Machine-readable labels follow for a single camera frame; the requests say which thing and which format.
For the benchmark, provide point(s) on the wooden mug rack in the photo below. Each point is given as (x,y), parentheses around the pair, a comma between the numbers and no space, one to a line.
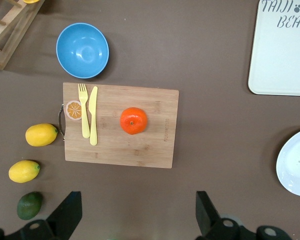
(17,32)

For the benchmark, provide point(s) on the dark green lime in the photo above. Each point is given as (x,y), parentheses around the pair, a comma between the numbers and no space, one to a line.
(29,206)

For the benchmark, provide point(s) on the bamboo cutting board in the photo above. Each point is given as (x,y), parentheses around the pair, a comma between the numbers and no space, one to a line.
(140,150)

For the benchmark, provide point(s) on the blue bowl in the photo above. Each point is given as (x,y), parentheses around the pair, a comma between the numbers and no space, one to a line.
(82,50)

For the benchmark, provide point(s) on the white round plate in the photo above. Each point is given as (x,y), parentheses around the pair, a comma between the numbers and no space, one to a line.
(297,165)

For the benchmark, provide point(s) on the cream tray with bear print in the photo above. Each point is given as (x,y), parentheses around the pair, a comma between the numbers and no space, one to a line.
(280,62)

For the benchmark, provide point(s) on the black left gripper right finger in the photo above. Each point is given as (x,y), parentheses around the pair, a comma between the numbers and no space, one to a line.
(210,220)

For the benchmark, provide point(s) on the yellow plastic fork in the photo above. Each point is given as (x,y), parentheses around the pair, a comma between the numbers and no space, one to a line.
(85,120)

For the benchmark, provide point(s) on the yellow lemon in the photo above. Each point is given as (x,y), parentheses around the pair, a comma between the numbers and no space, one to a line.
(23,171)
(41,135)

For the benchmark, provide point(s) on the toy orange slice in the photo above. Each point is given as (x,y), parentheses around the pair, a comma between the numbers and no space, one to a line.
(73,110)

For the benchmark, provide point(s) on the yellow plastic knife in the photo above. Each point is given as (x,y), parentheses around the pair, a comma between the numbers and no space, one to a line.
(93,120)

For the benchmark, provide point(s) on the orange mandarin fruit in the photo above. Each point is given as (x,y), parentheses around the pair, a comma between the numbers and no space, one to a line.
(133,121)

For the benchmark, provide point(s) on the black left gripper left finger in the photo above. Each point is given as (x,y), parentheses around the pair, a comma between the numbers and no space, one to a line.
(62,220)

